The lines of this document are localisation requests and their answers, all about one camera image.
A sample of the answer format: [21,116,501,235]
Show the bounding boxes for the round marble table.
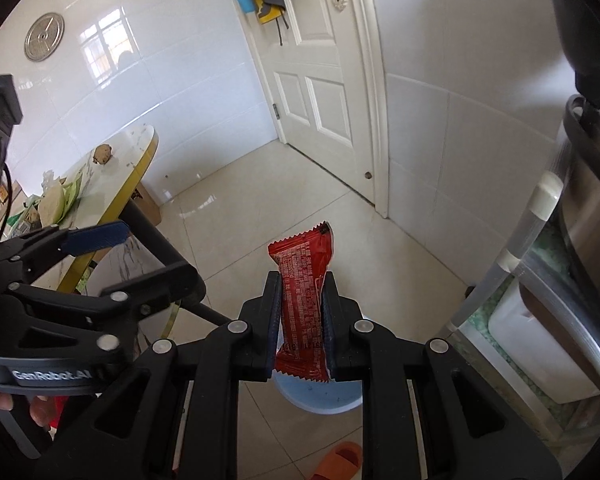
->
[0,125,231,341]

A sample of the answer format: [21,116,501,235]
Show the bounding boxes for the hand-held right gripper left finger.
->
[35,270,283,480]

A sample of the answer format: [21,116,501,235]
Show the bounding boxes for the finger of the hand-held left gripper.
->
[7,265,207,361]
[0,220,131,286]

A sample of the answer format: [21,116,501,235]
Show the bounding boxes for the black cable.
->
[1,164,15,228]

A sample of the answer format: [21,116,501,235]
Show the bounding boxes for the stainless steel appliance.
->
[555,94,600,361]

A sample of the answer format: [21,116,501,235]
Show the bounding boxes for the orange slipper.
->
[312,441,363,480]

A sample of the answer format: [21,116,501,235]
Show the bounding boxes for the person's left hand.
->
[0,377,57,431]

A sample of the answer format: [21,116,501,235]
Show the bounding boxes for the clear tube with white tape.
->
[440,171,566,341]

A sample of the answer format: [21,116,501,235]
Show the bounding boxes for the white plastic box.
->
[487,277,600,403]

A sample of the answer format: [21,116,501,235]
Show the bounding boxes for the pale green cabbage leaves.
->
[39,170,88,226]

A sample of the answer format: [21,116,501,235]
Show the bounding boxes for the cardboard box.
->
[130,180,163,228]

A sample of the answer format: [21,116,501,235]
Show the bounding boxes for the light blue plastic bin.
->
[272,345,363,415]

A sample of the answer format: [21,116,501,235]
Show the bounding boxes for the black object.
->
[545,0,600,106]

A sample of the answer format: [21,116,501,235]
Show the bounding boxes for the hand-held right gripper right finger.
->
[322,270,563,480]

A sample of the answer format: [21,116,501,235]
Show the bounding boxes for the white panelled door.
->
[245,0,381,206]

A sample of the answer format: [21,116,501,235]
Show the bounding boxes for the red snack wrapper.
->
[267,221,335,385]

